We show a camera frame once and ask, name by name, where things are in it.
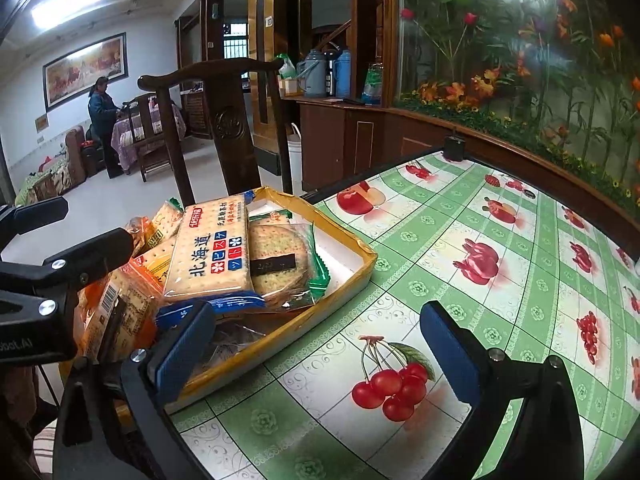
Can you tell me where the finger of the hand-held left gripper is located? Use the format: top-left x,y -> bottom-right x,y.
0,227 -> 134,331
0,197 -> 69,251

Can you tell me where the wooden partition cabinet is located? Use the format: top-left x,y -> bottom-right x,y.
295,92 -> 640,266

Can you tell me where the blue thermos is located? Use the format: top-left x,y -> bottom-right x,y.
334,50 -> 354,98

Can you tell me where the green plastic bag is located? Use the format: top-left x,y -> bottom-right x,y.
275,53 -> 298,82

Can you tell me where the green-trim cracker packet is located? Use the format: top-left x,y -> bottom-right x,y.
145,199 -> 184,251

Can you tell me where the fruit-print tablecloth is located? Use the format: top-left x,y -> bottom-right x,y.
170,152 -> 640,480

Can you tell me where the grey thermos jug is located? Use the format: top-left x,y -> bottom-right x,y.
296,50 -> 327,98

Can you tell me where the brown armchair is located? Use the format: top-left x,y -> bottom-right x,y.
64,126 -> 101,187

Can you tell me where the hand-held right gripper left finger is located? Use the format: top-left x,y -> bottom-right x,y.
52,301 -> 217,480

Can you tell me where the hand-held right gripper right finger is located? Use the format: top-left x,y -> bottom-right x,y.
419,301 -> 587,480

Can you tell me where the patterned sofa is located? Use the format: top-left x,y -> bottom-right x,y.
14,160 -> 72,207

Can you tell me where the plastic water bottle pack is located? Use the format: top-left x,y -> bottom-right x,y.
361,62 -> 384,107

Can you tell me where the large orange cracker packet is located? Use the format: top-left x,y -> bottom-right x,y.
74,260 -> 167,363

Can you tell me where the purple-cloth dining table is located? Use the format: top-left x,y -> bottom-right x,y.
111,101 -> 187,172

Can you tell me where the plain wooden chair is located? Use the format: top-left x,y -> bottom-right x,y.
130,92 -> 173,184

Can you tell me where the framed wall painting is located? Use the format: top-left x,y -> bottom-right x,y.
42,32 -> 129,114

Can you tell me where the yellow cardboard box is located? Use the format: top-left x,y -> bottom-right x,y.
165,186 -> 379,416

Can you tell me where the clear seed packet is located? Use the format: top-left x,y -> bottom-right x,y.
197,317 -> 301,378

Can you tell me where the small black device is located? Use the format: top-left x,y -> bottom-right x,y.
444,131 -> 467,162

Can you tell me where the white bucket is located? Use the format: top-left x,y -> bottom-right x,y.
286,123 -> 304,189

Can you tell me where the flower mural panel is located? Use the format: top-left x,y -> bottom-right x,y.
395,0 -> 640,221

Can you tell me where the white blue cracker packet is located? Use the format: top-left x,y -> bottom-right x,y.
155,199 -> 267,321

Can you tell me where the barred window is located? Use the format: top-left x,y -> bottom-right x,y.
221,21 -> 249,62

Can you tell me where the yellow snack packet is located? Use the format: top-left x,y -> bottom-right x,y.
134,240 -> 177,283

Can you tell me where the carved wooden chair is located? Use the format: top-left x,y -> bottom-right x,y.
137,57 -> 297,207

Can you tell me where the fluorescent ceiling light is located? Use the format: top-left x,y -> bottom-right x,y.
31,0 -> 106,29

